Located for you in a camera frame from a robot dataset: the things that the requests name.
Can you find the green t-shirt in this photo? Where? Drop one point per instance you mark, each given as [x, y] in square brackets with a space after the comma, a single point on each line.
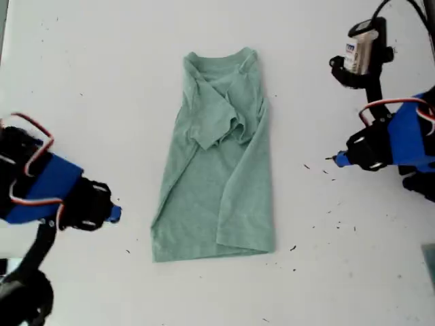
[204, 190]

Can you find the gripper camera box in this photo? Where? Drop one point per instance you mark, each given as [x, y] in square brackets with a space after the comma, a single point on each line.
[23, 299]
[360, 47]

